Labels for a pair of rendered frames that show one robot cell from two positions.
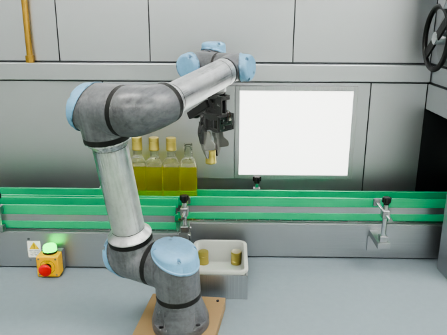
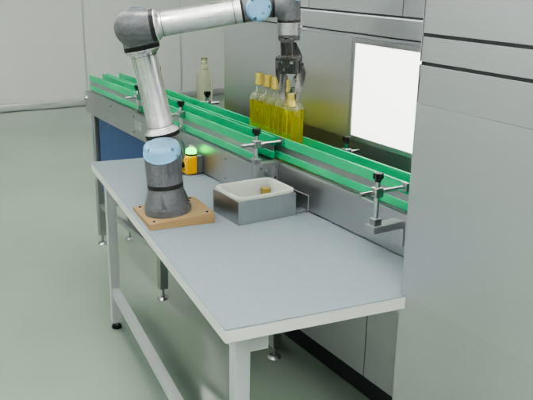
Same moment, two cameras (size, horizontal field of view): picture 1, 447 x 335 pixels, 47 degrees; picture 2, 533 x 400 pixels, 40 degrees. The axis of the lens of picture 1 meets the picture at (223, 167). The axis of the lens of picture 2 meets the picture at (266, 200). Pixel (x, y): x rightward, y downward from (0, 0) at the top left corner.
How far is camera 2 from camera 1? 1.95 m
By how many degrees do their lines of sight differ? 54
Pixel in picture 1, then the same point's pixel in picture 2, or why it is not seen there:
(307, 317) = (239, 248)
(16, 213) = (189, 120)
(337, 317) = (254, 257)
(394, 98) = not seen: hidden behind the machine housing
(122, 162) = (141, 68)
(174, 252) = (154, 145)
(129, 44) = not seen: outside the picture
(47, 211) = (201, 123)
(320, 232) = (358, 206)
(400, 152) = not seen: hidden behind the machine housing
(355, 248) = (383, 236)
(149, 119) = (124, 32)
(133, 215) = (151, 113)
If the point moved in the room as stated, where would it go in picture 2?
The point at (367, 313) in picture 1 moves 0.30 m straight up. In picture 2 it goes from (278, 266) to (281, 161)
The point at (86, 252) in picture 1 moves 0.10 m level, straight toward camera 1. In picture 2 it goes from (211, 164) to (193, 169)
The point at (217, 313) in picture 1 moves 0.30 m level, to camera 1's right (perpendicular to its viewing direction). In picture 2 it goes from (191, 215) to (239, 245)
